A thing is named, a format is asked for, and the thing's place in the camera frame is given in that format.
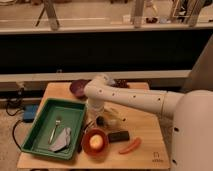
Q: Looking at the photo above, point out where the grey folded cloth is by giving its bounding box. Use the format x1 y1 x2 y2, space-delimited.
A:
49 127 71 152

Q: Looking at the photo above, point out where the orange bowl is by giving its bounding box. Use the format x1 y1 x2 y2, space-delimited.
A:
81 128 108 157

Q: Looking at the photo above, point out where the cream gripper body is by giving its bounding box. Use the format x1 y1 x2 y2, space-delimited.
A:
86 99 104 120

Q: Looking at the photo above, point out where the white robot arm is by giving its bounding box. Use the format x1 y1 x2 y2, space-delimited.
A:
84 74 213 171

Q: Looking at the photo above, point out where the black cable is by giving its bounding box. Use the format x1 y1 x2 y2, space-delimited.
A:
5 91 26 151

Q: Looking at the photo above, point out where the orange carrot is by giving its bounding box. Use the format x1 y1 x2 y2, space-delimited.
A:
118 137 142 154

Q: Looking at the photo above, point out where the green plastic tray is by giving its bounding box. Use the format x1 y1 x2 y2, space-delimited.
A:
21 98 86 160

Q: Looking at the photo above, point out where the yellow apple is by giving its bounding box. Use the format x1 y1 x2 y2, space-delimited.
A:
89 134 103 150

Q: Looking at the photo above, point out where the purple bowl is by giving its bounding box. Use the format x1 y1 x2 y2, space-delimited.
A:
70 79 89 98

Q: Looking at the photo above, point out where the metal fork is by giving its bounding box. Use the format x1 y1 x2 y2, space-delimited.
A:
49 116 62 144

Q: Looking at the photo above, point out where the dark grape bunch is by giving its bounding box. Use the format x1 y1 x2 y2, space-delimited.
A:
114 79 129 88

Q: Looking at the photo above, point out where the blue power box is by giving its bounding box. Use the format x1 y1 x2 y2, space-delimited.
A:
23 105 38 122

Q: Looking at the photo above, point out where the yellow banana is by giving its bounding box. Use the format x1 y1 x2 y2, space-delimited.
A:
104 108 126 122

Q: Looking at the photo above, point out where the black handled brush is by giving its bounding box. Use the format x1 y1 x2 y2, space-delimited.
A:
77 115 107 154

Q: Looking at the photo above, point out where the blue sponge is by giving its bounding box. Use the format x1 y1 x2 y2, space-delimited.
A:
108 79 116 86

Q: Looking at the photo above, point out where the black rectangular block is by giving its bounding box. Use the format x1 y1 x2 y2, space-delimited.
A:
108 131 130 143

